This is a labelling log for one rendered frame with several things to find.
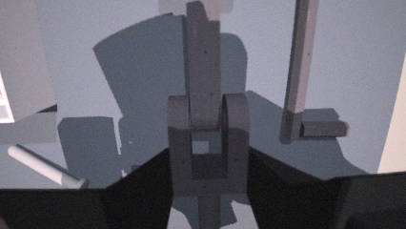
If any grey flat bar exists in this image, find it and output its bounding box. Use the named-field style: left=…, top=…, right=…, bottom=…
left=186, top=0, right=221, bottom=133

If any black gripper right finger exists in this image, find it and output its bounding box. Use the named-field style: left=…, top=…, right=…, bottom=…
left=246, top=146, right=406, bottom=229

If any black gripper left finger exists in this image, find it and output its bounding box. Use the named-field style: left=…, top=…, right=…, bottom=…
left=0, top=148, right=173, bottom=229

